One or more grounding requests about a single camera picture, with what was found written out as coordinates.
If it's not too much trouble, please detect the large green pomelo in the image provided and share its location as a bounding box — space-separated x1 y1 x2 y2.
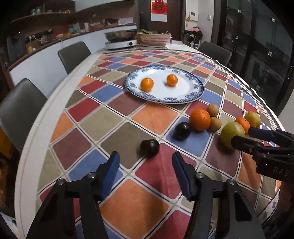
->
220 122 245 150

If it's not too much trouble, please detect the colourful checkered tablecloth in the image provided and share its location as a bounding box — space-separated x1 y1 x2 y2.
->
36 50 280 238

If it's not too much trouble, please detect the yellow pear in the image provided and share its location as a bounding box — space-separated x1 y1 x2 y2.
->
244 112 261 129

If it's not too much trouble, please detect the small orange behind pomelo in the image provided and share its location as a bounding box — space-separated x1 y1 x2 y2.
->
235 117 250 134

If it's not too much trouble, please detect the pink basket with vegetables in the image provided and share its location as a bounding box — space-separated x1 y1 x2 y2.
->
136 29 172 47

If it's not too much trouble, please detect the white wall intercom panel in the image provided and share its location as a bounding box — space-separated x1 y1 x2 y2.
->
189 11 198 22

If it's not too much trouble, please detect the brown kiwi far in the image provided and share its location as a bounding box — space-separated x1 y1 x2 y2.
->
206 104 219 117

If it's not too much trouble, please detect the red paper wall poster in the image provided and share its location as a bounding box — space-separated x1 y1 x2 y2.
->
150 0 167 22

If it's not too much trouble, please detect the small orange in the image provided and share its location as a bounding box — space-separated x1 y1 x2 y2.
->
235 117 250 134
166 74 178 87

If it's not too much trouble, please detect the brown kiwi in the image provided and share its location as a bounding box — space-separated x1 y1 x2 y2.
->
209 117 222 131
206 104 219 117

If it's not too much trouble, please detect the grey chair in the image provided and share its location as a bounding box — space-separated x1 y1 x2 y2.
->
198 41 232 66
1 78 47 152
58 41 91 74

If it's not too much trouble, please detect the dark plum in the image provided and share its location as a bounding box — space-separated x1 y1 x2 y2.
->
174 122 192 141
140 139 160 158

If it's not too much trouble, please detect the grey chair right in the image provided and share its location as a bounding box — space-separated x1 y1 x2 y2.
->
198 41 232 66

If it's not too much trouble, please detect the white kitchen counter cabinet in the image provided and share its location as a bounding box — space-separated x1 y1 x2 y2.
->
6 24 137 97

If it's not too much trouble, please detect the large orange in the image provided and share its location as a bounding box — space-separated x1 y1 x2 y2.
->
140 78 154 92
189 108 211 131

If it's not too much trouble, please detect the white induction cooker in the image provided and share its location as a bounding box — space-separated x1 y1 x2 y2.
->
105 39 137 50

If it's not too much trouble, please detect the brown kiwi near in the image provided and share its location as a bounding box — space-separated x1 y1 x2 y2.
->
209 117 222 131

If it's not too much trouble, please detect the grey chair near left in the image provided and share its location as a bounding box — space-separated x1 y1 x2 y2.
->
1 78 47 152

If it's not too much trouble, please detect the grey chair far left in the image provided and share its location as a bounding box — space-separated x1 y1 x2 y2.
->
58 41 91 74

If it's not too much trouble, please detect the blue white porcelain plate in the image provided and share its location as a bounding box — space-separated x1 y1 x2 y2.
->
124 64 204 105

